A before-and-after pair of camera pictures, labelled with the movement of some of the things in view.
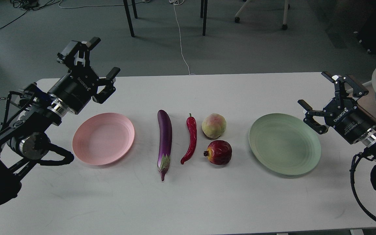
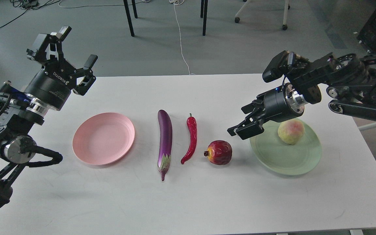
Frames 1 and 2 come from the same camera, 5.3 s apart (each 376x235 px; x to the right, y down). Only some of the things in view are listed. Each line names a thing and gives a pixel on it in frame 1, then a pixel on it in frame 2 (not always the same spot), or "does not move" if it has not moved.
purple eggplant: (164, 141) does not move
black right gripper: (351, 121) -> (283, 103)
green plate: (285, 144) does not move
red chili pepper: (191, 123) does not move
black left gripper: (76, 89) -> (52, 86)
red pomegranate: (219, 152) does not move
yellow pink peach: (213, 125) -> (291, 131)
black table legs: (127, 8) does not move
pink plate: (103, 138) does not move
